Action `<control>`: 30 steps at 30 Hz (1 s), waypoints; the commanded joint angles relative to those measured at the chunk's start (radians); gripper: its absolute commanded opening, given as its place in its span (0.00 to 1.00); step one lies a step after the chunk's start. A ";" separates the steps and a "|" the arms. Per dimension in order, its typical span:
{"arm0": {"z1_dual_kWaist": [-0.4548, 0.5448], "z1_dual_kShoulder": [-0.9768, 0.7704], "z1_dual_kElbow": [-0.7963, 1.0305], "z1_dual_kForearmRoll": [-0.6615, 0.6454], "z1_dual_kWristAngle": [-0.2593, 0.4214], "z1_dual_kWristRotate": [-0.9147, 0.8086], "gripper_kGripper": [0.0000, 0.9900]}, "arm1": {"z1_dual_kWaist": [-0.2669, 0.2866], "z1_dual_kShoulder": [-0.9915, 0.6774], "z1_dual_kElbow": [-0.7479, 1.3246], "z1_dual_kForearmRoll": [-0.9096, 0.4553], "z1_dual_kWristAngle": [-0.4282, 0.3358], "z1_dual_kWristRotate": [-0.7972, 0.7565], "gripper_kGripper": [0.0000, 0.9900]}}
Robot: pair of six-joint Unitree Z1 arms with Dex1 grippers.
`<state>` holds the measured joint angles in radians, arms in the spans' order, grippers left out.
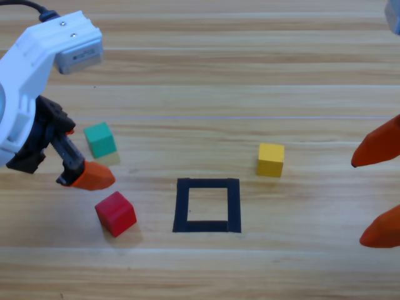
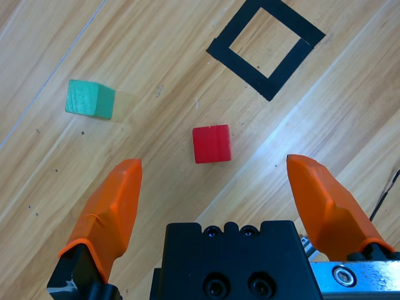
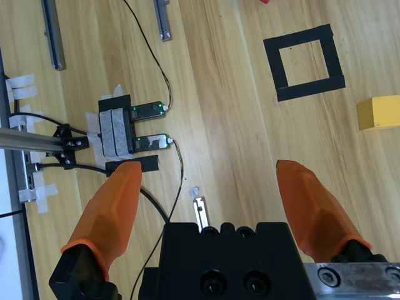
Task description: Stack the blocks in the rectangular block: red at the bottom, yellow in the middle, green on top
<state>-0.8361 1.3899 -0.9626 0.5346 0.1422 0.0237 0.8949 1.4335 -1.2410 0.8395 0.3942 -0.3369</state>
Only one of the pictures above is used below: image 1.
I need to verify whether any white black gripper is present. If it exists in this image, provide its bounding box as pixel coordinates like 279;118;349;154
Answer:
0;11;102;174

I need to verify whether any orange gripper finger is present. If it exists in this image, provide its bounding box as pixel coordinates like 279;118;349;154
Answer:
359;204;400;249
350;114;400;168
56;160;116;191

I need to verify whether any green wooden block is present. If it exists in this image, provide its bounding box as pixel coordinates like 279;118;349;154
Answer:
83;121;118;159

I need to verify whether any red wooden block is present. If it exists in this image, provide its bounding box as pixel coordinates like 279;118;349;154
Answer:
94;191;138;238

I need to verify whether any yellow wooden block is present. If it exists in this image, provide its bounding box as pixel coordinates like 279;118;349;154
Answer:
256;142;285;178

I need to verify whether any black tape square outline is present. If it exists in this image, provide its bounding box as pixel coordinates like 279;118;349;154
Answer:
172;177;242;234

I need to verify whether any black camera cable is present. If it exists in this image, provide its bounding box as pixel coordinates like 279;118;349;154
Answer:
0;0;60;22

